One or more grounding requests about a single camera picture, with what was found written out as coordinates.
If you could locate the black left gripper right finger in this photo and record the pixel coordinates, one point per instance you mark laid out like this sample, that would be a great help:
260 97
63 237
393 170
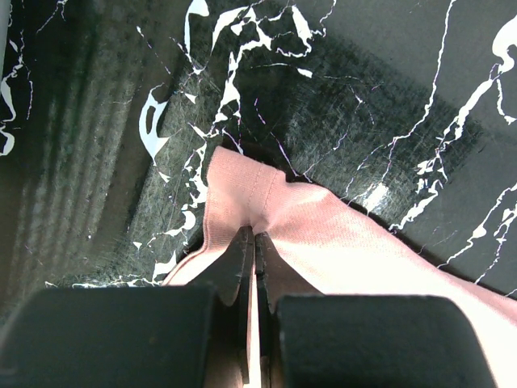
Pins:
308 339

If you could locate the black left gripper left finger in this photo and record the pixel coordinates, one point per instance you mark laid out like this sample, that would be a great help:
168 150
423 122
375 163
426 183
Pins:
194 335

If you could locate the pink printed t-shirt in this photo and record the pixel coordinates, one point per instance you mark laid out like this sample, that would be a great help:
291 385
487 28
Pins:
338 250

